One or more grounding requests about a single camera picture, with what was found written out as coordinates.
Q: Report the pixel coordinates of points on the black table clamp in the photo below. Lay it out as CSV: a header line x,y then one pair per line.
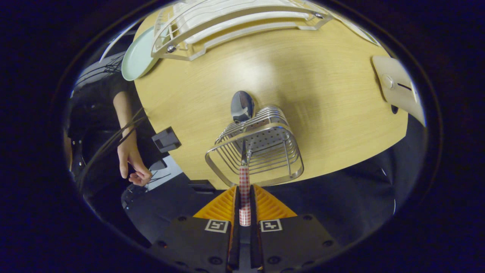
x,y
166,139
202,186

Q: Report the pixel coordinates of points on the white toaster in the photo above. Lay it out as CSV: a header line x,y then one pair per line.
x,y
409,102

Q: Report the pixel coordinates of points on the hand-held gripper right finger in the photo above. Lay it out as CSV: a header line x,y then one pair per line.
x,y
254,242

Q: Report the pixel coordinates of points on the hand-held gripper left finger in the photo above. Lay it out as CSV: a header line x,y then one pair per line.
x,y
235,242

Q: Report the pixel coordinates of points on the pale green plate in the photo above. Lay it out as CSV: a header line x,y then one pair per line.
x,y
136,60

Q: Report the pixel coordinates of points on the black backdrop cloth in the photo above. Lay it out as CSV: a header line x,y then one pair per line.
x,y
360,189

